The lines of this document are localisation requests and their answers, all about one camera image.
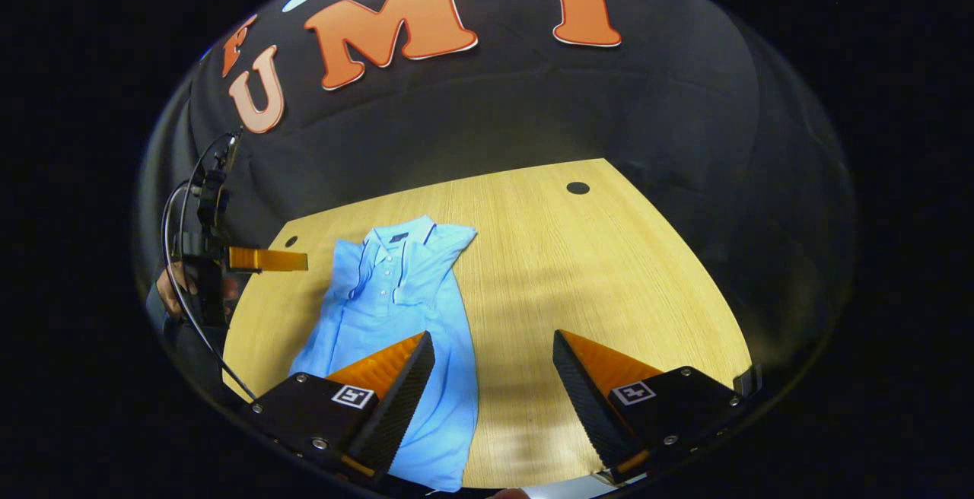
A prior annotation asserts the light blue T-shirt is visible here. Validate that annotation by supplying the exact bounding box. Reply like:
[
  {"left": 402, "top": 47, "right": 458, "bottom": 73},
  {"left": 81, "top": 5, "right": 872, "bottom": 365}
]
[{"left": 289, "top": 215, "right": 480, "bottom": 494}]

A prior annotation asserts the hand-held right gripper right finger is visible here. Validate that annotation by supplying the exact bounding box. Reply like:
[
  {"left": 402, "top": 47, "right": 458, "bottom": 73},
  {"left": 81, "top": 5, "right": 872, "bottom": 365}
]
[{"left": 552, "top": 329, "right": 750, "bottom": 485}]

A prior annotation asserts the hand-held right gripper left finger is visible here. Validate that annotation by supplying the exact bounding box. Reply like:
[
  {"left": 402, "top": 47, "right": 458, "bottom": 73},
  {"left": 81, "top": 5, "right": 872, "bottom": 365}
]
[{"left": 242, "top": 331, "right": 437, "bottom": 485}]

